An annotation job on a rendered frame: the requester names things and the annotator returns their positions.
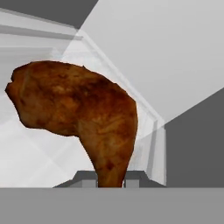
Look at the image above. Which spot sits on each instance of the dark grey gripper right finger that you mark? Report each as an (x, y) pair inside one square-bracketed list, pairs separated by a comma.
[(137, 178)]

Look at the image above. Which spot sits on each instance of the white fridge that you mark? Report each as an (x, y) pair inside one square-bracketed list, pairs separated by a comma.
[(32, 157)]

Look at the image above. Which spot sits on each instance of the brown roasted chicken drumstick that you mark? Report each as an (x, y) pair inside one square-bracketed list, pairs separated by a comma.
[(87, 110)]

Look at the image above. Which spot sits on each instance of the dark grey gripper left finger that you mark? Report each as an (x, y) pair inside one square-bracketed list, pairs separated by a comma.
[(84, 178)]

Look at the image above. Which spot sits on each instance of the grey fridge door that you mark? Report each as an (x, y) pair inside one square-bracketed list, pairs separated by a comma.
[(163, 55)]

